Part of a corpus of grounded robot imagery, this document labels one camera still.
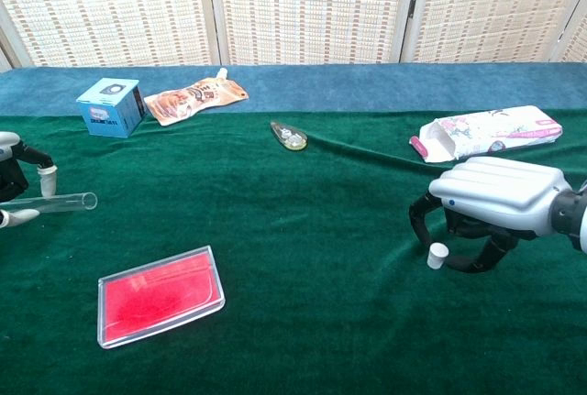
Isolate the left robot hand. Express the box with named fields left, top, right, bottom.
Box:
left=0, top=131, right=60, bottom=230

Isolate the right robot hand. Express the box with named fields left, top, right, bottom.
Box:
left=408, top=155, right=574, bottom=274

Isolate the clear glass test tube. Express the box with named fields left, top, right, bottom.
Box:
left=0, top=192, right=99, bottom=213

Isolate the small white cap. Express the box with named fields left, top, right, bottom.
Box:
left=426, top=243, right=449, bottom=269

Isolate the floral white pink carton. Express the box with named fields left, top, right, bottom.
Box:
left=409, top=104, right=564, bottom=164

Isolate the light blue cardboard box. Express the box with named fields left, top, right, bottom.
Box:
left=75, top=78, right=149, bottom=139

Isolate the blue carpet table cover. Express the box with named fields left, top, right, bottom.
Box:
left=0, top=61, right=587, bottom=117

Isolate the orange spout pouch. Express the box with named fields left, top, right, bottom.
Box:
left=143, top=67, right=249, bottom=127

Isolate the red clear plastic case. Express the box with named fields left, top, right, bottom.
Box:
left=96, top=245, right=227, bottom=351

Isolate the clear teardrop plastic packet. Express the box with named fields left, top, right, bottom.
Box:
left=270, top=120, right=309, bottom=152

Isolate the green velvet cloth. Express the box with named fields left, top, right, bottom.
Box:
left=0, top=108, right=587, bottom=395

